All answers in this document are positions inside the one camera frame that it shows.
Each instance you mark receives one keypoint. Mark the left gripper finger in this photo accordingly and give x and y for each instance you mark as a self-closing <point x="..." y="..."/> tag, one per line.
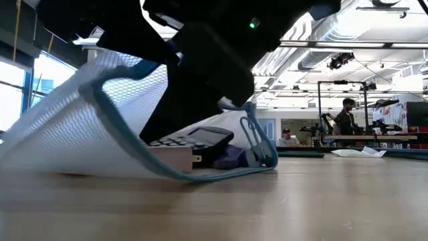
<point x="147" y="43"/>

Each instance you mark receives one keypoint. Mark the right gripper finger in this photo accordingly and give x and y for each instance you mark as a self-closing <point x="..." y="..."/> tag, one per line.
<point x="200" y="90"/>

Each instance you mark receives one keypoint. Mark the black calculator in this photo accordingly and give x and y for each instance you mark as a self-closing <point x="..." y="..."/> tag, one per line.
<point x="207" y="137"/>

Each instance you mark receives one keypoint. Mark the small tan box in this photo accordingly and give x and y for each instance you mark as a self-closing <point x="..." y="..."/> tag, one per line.
<point x="170" y="159"/>

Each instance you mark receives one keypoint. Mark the white mesh zip pouch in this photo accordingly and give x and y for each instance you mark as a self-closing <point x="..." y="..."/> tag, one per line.
<point x="67" y="134"/>

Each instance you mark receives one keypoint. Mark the black rectangular case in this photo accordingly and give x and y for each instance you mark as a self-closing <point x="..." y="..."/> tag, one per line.
<point x="301" y="154"/>

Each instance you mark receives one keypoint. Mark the white soft packet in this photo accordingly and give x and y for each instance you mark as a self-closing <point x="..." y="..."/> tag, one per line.
<point x="354" y="153"/>

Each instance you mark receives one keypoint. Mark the black background robot arm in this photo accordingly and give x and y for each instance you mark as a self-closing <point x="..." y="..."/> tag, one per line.
<point x="326" y="120"/>
<point x="384" y="128"/>

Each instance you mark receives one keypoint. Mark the person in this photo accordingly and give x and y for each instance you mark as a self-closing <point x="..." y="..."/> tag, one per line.
<point x="346" y="124"/>
<point x="289" y="140"/>

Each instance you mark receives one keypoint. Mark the large window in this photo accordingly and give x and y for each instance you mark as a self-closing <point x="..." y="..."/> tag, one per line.
<point x="13" y="93"/>

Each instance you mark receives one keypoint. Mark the background wooden table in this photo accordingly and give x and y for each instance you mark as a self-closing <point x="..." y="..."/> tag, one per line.
<point x="368" y="137"/>

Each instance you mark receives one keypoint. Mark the black monitor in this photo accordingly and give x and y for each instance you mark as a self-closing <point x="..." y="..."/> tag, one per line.
<point x="418" y="114"/>

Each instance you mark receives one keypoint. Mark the silver ceiling duct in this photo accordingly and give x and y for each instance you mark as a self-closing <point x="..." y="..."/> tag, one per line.
<point x="321" y="33"/>

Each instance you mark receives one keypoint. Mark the black overhead camera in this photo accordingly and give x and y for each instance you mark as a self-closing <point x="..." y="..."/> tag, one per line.
<point x="341" y="61"/>

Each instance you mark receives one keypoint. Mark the black background rig frame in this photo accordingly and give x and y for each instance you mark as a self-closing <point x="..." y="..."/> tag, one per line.
<point x="319" y="110"/>

